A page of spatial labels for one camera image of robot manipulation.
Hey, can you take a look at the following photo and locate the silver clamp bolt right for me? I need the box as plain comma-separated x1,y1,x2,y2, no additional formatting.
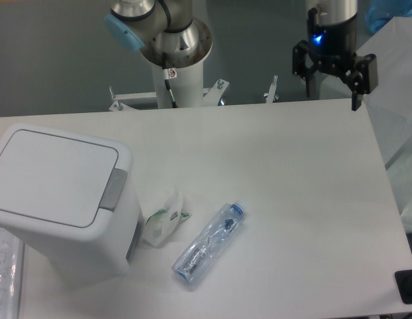
263,74,279,104

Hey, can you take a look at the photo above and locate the white pedestal base frame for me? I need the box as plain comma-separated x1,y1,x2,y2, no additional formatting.
109,78,229,111

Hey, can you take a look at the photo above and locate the silver robot arm with gripper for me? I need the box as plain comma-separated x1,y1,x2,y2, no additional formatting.
305,0,358,26

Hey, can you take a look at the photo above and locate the silver robot arm blue cap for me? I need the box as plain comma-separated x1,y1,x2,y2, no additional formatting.
104,1,378,110

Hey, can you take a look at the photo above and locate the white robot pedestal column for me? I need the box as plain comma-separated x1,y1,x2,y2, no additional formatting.
151,62,203,109

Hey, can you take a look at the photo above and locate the crumpled white green wrapper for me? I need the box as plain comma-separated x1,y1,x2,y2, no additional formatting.
143,187,191,248

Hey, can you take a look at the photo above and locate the crushed clear plastic bottle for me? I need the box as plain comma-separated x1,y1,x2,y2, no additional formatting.
171,201,247,286

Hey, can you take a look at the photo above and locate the black device at edge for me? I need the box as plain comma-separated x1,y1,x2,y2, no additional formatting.
395,269,412,304

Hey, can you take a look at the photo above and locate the black cable on pedestal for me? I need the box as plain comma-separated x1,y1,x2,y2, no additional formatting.
161,52,178,109

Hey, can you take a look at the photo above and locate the white push-lid trash can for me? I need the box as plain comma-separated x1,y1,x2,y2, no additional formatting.
0,123,142,278

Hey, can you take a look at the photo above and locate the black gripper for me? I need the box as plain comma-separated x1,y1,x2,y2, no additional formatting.
292,8,378,111

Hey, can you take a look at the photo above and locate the clear plastic sheet left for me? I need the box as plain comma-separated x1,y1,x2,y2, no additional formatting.
0,228,25,318

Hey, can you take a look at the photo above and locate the blue water jug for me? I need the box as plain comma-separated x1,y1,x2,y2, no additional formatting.
365,0,412,35

